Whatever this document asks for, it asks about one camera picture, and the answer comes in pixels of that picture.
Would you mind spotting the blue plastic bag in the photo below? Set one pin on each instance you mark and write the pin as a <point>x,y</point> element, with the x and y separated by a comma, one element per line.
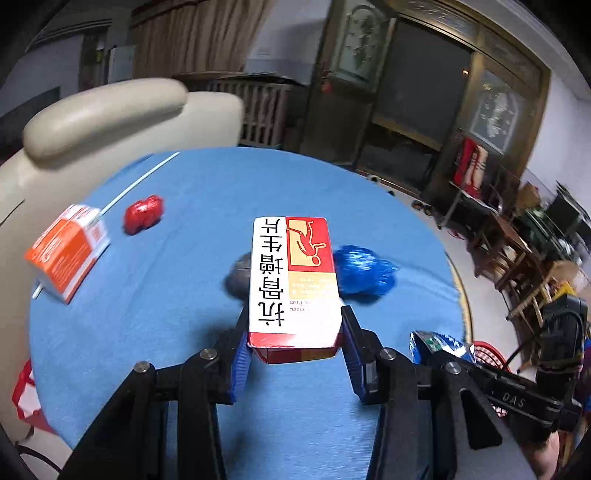
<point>364,270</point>

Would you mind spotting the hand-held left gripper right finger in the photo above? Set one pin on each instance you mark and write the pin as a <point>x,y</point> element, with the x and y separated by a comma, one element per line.
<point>355,364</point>

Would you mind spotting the dark wooden chair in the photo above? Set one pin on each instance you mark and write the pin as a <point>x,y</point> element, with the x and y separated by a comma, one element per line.
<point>503,240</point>

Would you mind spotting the red plastic bag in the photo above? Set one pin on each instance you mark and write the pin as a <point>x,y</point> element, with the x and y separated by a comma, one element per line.
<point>25,397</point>

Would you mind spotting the blue tablecloth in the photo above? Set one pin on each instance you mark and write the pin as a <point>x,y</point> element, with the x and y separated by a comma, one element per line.
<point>184,230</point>

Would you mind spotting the beige curtain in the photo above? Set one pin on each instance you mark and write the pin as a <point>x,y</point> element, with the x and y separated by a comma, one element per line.
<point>194,32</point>

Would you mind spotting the black computer monitor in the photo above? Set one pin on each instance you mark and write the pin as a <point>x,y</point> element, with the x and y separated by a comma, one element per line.
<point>563,212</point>

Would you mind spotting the orange and white carton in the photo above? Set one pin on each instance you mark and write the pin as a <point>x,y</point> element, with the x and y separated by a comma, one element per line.
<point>64,249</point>

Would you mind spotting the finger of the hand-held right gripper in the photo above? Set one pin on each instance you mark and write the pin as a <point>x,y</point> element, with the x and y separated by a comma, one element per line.
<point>480,374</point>

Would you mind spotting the blue and white snack packet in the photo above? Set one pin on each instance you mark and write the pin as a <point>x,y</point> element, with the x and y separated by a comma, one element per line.
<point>434,344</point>

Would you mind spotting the red and white medicine box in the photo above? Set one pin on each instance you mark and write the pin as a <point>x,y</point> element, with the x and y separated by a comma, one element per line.
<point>277,286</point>

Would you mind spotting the red striped cloth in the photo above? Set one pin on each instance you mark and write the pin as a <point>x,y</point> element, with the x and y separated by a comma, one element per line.
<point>471,161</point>

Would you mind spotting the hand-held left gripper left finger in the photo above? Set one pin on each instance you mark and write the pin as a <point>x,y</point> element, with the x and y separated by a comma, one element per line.
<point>240,369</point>

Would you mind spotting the red plastic basket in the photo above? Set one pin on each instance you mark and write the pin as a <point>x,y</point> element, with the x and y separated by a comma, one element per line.
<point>487,353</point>

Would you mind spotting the person's right forearm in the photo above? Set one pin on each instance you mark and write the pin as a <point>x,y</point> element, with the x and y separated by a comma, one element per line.
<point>547,457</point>

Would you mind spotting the grey crumpled wrapper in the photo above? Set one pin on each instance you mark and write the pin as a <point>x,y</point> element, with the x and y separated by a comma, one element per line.
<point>238,277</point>

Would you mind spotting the wooden door with frosted glass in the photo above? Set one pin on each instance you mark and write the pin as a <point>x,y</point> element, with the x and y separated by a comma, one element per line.
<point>355,50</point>

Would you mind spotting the round wooden table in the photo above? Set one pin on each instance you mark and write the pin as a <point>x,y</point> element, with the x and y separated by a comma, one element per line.
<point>464,300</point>

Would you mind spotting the red key charm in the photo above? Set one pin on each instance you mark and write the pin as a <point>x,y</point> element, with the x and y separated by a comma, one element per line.
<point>327,81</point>

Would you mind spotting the red crumpled wrapper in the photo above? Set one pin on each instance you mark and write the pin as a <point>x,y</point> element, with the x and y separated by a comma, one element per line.
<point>144,214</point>

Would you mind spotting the wooden slatted crib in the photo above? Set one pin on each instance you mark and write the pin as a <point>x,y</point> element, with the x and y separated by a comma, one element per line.
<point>263,110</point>

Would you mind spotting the beige leather sofa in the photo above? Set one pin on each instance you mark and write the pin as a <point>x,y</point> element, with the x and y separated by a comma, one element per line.
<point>92,115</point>

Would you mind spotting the metal frame chair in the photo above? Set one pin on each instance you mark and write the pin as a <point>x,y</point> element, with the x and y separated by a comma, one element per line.
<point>461,203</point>

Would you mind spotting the white straw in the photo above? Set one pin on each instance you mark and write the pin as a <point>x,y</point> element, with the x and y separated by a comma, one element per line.
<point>138,182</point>

